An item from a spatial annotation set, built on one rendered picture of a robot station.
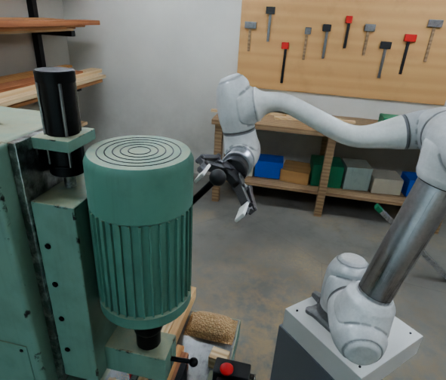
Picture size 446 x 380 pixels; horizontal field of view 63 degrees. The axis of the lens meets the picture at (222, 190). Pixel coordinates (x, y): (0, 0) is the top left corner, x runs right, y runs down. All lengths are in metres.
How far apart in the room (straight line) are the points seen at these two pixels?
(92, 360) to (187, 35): 3.49
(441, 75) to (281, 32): 1.52
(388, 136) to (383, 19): 2.77
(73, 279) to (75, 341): 0.16
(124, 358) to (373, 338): 0.68
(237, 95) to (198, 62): 2.93
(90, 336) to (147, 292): 0.19
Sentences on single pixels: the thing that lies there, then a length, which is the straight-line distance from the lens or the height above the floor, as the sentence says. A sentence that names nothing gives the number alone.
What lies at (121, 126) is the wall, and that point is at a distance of 4.45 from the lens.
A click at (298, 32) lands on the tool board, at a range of 3.79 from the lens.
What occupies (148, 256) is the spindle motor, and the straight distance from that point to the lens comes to 0.60.
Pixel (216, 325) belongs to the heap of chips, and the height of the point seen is 0.93.
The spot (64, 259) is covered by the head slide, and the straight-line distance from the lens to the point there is 0.70.
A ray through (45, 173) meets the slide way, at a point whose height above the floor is 1.45.
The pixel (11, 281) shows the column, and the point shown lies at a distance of 0.74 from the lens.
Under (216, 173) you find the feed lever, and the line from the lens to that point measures 0.72.
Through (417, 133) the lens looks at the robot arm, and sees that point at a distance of 1.13.
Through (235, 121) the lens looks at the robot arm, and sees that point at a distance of 1.07.
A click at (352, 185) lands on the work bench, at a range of 3.69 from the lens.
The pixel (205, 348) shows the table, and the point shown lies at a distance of 1.06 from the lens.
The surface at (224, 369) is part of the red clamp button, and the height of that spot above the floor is 1.02.
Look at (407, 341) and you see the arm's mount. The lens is 1.55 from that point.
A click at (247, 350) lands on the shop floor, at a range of 2.25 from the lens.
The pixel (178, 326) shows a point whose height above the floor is 0.94.
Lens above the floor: 1.71
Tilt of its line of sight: 26 degrees down
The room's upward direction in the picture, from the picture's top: 3 degrees clockwise
